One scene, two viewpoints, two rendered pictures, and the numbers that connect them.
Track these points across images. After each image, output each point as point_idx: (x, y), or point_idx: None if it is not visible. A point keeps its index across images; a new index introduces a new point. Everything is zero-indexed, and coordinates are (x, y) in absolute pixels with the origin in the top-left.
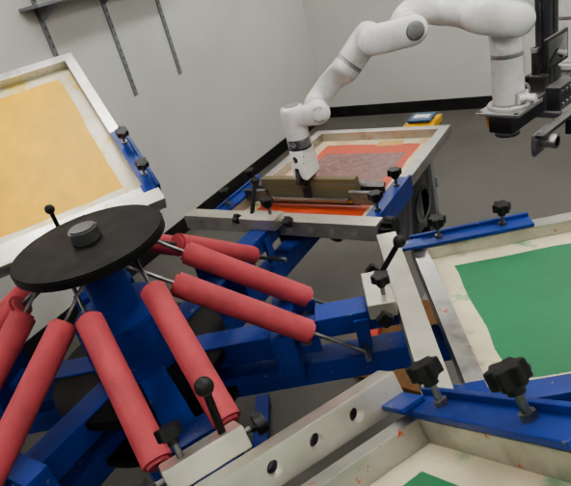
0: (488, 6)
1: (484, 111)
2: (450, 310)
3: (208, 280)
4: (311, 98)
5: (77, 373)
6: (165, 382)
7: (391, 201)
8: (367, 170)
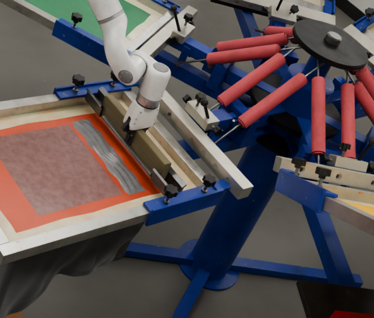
0: None
1: None
2: (148, 29)
3: None
4: (140, 58)
5: (330, 117)
6: None
7: (98, 81)
8: (43, 149)
